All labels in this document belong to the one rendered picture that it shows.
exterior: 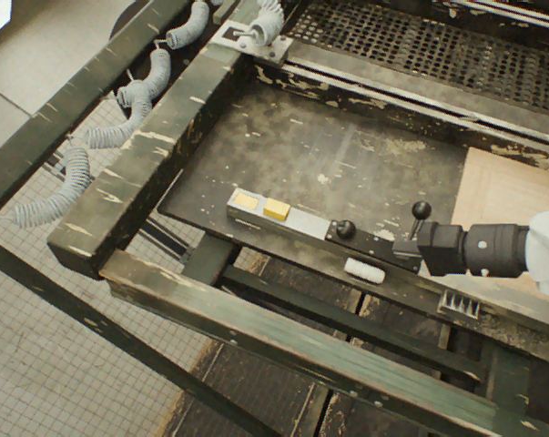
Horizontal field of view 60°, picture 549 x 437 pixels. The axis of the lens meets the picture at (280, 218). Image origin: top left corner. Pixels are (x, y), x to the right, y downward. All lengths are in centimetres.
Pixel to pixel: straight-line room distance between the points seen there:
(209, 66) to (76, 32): 534
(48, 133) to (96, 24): 518
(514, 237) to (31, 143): 123
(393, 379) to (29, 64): 574
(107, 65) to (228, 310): 103
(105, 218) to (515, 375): 85
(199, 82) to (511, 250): 78
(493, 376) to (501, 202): 40
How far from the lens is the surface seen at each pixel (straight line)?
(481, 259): 82
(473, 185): 121
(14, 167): 148
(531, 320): 106
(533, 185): 128
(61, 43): 642
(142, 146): 107
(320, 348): 88
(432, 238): 84
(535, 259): 82
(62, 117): 156
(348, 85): 127
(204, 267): 104
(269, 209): 100
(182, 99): 116
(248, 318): 89
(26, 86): 610
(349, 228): 87
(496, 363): 107
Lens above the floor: 191
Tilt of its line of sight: 17 degrees down
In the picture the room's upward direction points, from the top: 52 degrees counter-clockwise
